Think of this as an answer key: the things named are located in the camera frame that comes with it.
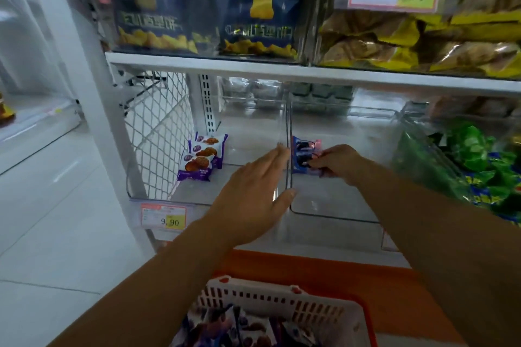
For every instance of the person's right hand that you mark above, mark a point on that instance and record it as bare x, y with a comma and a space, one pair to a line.
340, 161

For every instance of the person's left hand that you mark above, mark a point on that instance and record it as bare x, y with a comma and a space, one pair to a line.
248, 204

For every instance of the person's right fingers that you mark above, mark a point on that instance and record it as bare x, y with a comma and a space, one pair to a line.
316, 164

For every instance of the person's left thumb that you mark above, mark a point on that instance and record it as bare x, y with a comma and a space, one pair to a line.
286, 201

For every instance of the blue sandwich cookie packet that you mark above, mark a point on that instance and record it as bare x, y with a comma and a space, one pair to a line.
300, 152

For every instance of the person's left forearm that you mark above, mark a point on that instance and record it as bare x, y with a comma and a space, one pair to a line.
154, 289

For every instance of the person's right forearm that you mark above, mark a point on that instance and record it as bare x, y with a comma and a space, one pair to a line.
443, 253

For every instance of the clear plastic bin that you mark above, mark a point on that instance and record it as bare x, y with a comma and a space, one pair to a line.
411, 163
346, 196
244, 131

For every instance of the blurred green boxes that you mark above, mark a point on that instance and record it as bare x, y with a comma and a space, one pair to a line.
321, 91

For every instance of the purple cookie packet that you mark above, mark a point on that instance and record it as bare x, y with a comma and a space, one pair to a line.
196, 167
203, 151
211, 142

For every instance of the blurred grey packages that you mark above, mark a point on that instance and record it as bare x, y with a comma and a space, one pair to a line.
252, 90

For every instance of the white metal shelf unit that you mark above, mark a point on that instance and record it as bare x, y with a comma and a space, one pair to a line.
285, 70

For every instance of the white plastic shopping basket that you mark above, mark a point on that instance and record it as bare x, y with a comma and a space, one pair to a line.
285, 302

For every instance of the orange shelf base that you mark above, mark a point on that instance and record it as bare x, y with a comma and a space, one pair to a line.
386, 289

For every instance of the heap of purple snacks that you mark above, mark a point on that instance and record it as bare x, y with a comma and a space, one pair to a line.
244, 330

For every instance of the pile of green snack packets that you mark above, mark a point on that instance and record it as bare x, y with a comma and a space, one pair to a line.
476, 163

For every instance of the pile of yellow brown packets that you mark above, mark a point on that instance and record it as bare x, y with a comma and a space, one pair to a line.
427, 41

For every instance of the brown snack packets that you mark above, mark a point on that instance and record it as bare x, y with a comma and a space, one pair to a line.
472, 107

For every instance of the dark blue snack bag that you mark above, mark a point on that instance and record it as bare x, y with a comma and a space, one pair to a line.
262, 5
158, 13

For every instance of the white background shelf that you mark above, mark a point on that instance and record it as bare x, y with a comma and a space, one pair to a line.
28, 115

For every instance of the yellow brown snack item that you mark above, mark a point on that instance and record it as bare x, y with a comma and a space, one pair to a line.
5, 111

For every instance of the white slotted upright post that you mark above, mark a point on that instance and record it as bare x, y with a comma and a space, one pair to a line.
209, 102

